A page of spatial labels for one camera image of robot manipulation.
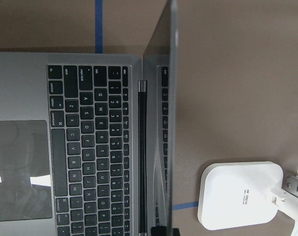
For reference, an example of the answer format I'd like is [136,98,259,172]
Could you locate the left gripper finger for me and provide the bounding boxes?
[151,226,180,236]

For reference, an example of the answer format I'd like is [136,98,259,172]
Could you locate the grey laptop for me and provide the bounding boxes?
[0,0,178,236]

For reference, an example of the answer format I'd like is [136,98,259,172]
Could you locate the white desk lamp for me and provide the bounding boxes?
[197,161,298,231]

